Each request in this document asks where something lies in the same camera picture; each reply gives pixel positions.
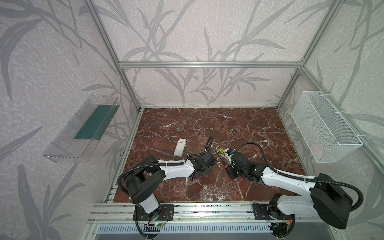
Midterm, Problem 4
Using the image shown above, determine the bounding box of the white remote control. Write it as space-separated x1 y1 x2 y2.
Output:
174 139 187 157

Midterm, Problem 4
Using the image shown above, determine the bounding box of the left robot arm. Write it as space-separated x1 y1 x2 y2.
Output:
117 151 217 215

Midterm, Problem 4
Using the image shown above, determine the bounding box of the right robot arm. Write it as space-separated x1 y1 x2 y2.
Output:
225 149 364 229

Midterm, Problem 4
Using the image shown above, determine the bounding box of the green mat in shelf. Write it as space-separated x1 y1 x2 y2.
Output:
75 105 120 141

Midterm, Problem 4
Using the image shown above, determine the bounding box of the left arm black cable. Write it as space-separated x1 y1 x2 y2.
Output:
116 135 214 196

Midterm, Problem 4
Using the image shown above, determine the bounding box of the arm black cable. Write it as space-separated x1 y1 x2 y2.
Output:
234 141 364 212
116 135 214 196

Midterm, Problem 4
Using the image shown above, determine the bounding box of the white wire mesh basket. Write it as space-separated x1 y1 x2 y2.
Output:
291 91 363 164

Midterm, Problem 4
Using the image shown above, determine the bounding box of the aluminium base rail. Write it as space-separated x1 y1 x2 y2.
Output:
86 201 340 224

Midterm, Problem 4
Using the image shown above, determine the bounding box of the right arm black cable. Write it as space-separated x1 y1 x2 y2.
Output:
234 141 364 212

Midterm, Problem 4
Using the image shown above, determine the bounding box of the aluminium frame crossbar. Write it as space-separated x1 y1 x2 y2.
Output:
119 61 302 69

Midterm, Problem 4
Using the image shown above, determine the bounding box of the clear plastic wall shelf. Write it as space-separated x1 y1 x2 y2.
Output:
43 94 120 163

